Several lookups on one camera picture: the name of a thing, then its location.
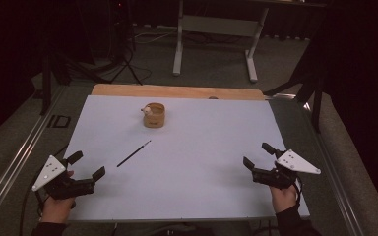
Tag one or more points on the thin black brush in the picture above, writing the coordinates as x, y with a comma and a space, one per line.
134, 153

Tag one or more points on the white desk frame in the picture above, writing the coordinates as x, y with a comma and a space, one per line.
216, 25

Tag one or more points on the round wooden pen holder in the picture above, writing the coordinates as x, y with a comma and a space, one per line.
155, 118

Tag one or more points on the black angled stand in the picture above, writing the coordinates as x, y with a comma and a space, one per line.
312, 85

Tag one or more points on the person's right hand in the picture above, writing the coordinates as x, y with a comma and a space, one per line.
283, 198

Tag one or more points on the metal floor rail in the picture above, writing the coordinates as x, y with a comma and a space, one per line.
16, 164
336, 183

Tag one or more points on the wooden table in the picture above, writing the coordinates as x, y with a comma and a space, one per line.
177, 90

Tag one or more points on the person's left hand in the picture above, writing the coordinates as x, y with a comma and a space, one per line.
57, 208

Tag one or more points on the black tripod stand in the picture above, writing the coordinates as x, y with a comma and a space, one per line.
124, 49

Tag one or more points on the small white figure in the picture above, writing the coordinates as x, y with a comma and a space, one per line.
147, 110

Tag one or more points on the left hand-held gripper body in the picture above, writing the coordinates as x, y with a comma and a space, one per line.
50, 171

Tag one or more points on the white table mat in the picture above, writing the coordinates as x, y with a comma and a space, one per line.
190, 170

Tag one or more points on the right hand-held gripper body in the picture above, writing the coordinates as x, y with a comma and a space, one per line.
287, 164

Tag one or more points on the black metal stand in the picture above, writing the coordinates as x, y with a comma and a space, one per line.
46, 85

